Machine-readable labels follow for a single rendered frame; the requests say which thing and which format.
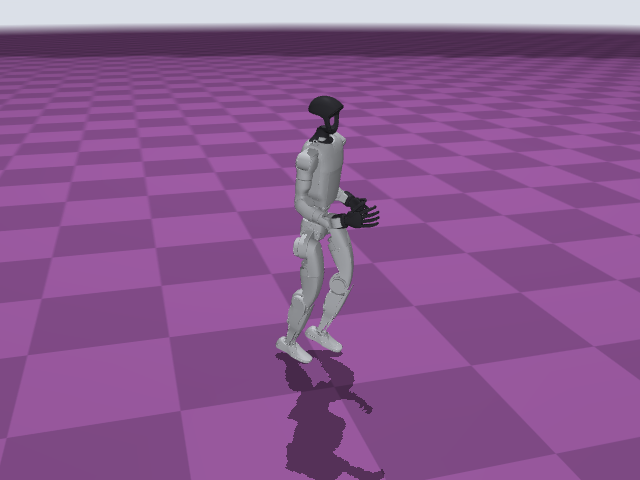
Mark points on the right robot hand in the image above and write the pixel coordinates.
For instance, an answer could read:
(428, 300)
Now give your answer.
(355, 218)

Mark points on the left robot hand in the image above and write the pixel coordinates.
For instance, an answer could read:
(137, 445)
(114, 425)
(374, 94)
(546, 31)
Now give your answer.
(353, 202)

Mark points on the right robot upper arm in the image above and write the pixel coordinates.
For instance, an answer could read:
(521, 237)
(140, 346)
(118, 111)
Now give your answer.
(306, 163)

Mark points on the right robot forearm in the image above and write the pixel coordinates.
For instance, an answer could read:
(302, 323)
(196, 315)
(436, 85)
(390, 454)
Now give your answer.
(315, 214)

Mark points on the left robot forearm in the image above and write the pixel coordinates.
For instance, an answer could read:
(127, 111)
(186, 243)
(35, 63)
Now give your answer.
(341, 196)

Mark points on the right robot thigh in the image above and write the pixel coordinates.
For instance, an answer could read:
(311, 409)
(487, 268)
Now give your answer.
(312, 269)

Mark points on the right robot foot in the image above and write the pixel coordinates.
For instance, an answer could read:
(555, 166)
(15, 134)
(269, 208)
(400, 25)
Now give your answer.
(295, 351)

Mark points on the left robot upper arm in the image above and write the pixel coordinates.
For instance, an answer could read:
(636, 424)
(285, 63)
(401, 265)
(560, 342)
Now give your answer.
(343, 139)

